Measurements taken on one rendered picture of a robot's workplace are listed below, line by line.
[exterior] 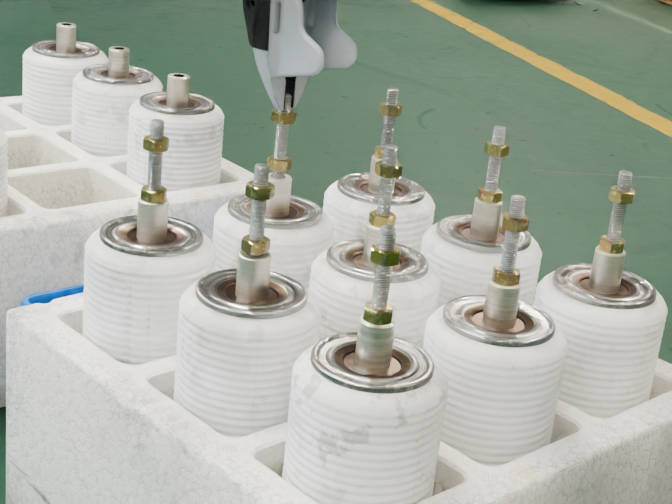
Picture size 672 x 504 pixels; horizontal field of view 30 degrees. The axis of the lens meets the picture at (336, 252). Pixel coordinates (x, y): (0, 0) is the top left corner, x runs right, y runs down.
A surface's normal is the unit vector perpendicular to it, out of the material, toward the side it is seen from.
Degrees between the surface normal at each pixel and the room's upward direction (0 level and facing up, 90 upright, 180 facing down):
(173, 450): 90
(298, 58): 91
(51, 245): 90
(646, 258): 0
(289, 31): 91
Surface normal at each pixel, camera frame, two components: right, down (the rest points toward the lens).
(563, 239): 0.10, -0.93
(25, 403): -0.74, 0.18
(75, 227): 0.62, 0.34
